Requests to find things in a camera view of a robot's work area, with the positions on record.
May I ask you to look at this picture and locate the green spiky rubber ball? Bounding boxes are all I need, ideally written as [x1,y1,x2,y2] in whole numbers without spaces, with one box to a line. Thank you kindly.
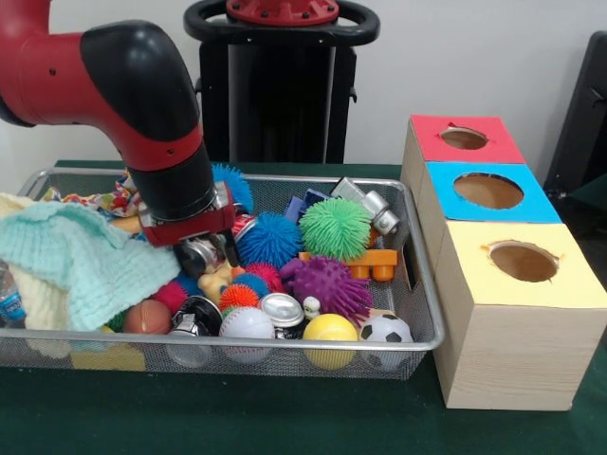
[298,197,372,263]

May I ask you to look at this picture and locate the mint green muslin cloth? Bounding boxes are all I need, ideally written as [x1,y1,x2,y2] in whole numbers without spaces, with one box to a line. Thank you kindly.
[0,203,182,333]

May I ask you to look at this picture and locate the small soccer ball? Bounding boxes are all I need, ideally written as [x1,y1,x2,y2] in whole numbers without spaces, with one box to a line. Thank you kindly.
[359,313,414,344]

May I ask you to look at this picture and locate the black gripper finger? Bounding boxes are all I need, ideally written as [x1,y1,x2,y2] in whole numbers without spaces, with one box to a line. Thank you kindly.
[214,229,241,267]
[172,242,201,279]

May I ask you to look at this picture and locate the wooden box with three holes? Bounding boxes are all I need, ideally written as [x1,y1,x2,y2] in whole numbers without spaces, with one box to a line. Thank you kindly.
[399,113,607,411]

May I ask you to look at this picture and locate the silver drink can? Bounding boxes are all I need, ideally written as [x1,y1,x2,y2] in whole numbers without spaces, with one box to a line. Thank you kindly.
[182,235,228,279]

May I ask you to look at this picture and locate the dark green table cloth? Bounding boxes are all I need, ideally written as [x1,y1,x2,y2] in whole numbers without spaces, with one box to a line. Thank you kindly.
[0,159,607,455]
[566,173,607,203]

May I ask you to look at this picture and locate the white baseball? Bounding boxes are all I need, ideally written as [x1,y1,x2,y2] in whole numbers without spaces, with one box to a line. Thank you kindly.
[218,306,276,340]

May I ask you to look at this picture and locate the blue spiky rubber ball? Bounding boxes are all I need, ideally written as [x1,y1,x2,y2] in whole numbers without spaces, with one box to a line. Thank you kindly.
[211,163,255,214]

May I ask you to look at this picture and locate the purple spiky rubber ball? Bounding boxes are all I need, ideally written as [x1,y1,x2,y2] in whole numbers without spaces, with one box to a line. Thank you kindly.
[279,255,375,328]

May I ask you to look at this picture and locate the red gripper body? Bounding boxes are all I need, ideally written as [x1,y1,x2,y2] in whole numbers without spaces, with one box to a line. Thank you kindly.
[140,182,237,248]

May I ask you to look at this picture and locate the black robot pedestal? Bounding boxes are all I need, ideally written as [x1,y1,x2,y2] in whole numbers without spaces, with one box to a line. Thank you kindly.
[183,0,380,165]

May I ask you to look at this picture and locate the yellow tennis ball toy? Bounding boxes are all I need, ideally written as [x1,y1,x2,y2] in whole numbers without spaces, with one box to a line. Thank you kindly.
[302,313,359,343]

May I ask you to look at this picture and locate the multicoloured printed cloth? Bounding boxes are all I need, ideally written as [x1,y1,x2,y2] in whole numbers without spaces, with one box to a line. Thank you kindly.
[45,168,144,223]

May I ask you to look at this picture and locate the black upright panel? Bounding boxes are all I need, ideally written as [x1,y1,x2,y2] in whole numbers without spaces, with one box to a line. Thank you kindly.
[543,30,607,200]

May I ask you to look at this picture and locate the silver mesh bin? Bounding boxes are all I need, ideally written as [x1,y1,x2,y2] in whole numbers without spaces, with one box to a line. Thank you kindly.
[0,166,446,381]

